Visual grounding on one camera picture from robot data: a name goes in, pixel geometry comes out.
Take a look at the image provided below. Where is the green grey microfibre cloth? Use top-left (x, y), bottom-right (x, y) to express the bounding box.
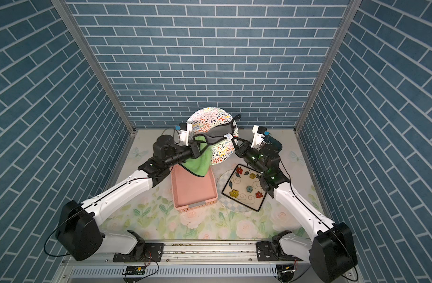
top-left (180, 114), bottom-right (241, 178)

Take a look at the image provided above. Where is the round colourful patterned plate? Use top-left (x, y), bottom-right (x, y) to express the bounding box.
top-left (187, 107), bottom-right (239, 166)

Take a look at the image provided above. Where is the square floral plate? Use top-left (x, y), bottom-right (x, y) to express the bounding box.
top-left (222, 164), bottom-right (266, 212)

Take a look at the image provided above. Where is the aluminium corner post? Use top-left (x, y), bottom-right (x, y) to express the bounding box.
top-left (51, 0), bottom-right (135, 135)
top-left (295, 0), bottom-right (362, 134)

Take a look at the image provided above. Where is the aluminium corner post left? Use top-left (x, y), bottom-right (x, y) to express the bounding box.
top-left (51, 0), bottom-right (135, 135)

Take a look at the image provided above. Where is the small green circuit board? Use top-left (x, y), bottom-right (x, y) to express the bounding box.
top-left (122, 266), bottom-right (146, 278)

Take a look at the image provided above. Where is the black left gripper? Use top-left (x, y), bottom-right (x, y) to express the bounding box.
top-left (164, 141), bottom-right (211, 169)

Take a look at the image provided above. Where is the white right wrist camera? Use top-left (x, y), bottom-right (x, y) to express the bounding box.
top-left (251, 125), bottom-right (269, 149)

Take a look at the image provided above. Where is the right small circuit board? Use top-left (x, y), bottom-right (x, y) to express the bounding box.
top-left (276, 264), bottom-right (296, 283)

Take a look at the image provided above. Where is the blue tray of stationery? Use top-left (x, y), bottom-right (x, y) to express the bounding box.
top-left (264, 135), bottom-right (283, 152)

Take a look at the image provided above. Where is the pink perforated plastic basket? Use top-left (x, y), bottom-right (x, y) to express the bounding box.
top-left (171, 166), bottom-right (218, 212)

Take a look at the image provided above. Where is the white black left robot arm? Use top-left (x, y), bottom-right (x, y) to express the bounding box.
top-left (55, 135), bottom-right (208, 262)

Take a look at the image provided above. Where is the round checkered plate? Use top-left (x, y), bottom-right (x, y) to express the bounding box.
top-left (217, 171), bottom-right (252, 213)

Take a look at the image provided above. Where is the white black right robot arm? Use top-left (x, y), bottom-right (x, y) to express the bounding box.
top-left (232, 137), bottom-right (357, 283)

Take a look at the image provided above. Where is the aluminium corner post right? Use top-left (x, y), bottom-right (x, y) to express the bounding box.
top-left (295, 0), bottom-right (362, 134)

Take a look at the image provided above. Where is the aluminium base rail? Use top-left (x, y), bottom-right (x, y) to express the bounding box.
top-left (52, 240), bottom-right (321, 283)

